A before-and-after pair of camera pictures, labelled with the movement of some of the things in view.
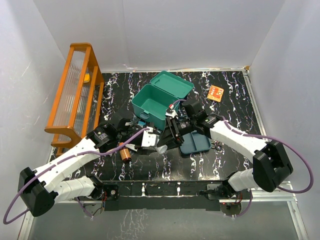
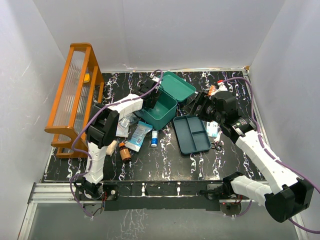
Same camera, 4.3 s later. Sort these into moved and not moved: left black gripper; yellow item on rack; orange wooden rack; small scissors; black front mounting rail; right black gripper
Moved: right black gripper; left black gripper
Not moved: orange wooden rack; black front mounting rail; yellow item on rack; small scissors
